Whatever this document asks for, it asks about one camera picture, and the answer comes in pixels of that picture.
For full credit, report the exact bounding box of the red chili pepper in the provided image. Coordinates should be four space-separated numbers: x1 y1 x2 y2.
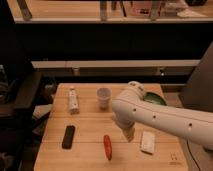
103 135 112 161

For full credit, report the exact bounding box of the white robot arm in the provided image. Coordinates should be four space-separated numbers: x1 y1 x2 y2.
111 81 213 150

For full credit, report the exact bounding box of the white tube bottle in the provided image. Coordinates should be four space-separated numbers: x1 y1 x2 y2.
68 87 79 114

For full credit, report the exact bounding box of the black remote control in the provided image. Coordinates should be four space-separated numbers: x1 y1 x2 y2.
62 125 75 149

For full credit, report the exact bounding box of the green ceramic plate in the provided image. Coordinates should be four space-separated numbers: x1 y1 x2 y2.
144 92 167 106

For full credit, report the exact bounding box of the black cable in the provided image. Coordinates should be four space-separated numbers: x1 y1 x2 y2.
186 139 202 171

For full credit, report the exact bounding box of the dark chair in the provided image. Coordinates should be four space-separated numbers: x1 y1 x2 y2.
0 68 54 171

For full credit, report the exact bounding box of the long wooden bench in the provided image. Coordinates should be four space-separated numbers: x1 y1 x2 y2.
33 60 199 76

